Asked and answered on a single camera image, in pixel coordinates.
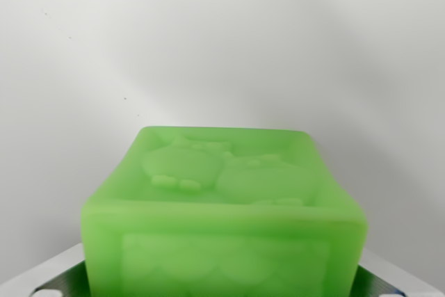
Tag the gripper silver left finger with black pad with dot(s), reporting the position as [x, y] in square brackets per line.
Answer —
[55, 276]

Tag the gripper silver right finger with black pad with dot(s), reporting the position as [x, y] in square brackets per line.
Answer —
[382, 278]

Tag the green soft toy cube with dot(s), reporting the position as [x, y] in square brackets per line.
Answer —
[222, 227]

